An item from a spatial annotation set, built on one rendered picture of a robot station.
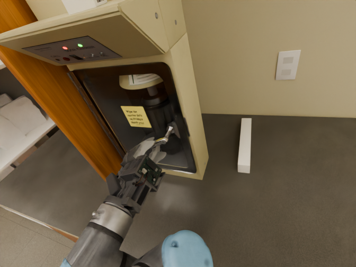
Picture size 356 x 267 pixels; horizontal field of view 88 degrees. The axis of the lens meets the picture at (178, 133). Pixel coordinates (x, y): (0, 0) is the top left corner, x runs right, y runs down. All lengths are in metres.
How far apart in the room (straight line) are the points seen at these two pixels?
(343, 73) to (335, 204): 0.47
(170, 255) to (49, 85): 0.54
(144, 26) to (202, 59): 0.57
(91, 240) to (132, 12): 0.37
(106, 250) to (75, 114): 0.44
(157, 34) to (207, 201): 0.51
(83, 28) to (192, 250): 0.36
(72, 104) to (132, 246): 0.48
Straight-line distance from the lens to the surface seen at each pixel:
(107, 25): 0.33
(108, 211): 0.40
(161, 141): 0.49
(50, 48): 0.48
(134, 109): 0.53
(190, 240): 0.29
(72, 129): 0.68
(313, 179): 0.74
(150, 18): 0.36
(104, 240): 0.39
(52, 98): 0.64
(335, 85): 0.94
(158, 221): 0.67
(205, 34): 0.84
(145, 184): 0.41
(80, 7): 0.38
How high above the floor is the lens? 1.52
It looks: 40 degrees down
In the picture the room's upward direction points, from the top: 17 degrees counter-clockwise
